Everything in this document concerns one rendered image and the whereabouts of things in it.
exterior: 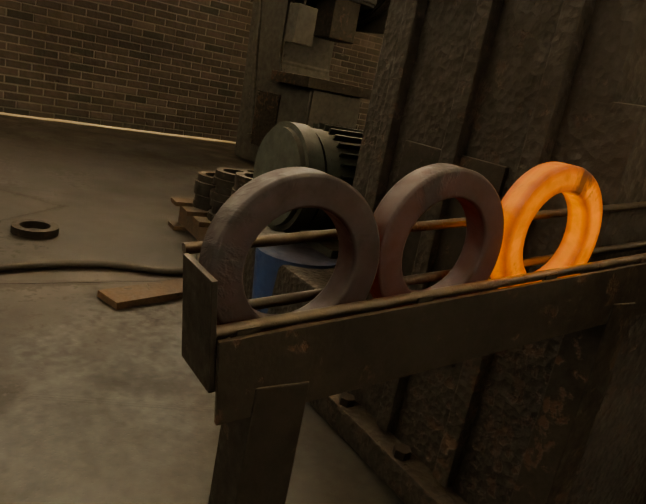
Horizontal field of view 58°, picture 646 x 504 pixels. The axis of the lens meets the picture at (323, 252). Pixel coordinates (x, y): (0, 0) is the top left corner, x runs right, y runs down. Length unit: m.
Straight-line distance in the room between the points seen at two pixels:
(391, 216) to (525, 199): 0.19
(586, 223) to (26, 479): 1.08
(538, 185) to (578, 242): 0.14
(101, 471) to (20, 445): 0.18
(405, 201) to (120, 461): 0.93
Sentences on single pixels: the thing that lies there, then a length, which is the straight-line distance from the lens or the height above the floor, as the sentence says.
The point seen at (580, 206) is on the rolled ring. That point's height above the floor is 0.72.
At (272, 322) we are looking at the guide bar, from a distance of 0.54.
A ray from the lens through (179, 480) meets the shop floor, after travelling 1.31.
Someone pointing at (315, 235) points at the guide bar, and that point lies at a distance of 0.63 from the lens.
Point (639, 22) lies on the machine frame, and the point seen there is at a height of 0.99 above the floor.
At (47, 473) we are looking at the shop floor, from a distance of 1.33.
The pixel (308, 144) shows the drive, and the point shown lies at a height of 0.63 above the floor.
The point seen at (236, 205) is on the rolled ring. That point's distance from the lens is 0.52.
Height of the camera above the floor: 0.80
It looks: 15 degrees down
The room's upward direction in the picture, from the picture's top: 11 degrees clockwise
